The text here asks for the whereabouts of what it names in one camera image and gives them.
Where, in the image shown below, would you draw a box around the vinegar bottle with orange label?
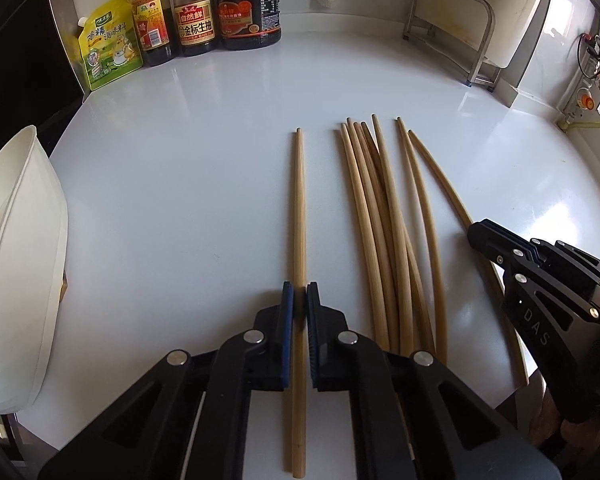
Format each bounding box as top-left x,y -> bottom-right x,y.
130,0 -> 177,67

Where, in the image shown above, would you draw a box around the yellow gas hose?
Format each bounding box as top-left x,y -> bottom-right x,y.
560,100 -> 600,133

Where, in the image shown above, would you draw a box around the clear soy sauce bottle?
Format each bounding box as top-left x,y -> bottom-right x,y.
172,0 -> 218,57

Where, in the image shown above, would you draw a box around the white cutting board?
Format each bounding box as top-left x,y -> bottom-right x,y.
419,0 -> 553,70

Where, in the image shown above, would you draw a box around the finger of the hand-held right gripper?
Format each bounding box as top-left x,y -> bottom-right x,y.
485,219 -> 600,322
467,220 -> 600,412

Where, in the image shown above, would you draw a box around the yellow seasoning pouch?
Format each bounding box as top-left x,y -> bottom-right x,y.
72,0 -> 145,92

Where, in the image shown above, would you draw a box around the gas valve with orange knob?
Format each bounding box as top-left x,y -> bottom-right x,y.
577,32 -> 600,111

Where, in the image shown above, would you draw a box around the white round basin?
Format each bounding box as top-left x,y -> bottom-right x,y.
0,125 -> 70,415

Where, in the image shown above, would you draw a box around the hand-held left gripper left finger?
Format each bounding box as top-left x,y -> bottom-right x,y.
37,281 -> 296,480

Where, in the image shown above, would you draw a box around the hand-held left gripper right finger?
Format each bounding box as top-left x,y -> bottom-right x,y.
306,281 -> 565,480

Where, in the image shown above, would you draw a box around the metal cutting board rack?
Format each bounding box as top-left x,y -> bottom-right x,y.
401,0 -> 502,92

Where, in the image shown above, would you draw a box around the large red-handled soy sauce bottle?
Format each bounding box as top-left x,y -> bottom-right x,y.
212,0 -> 283,51

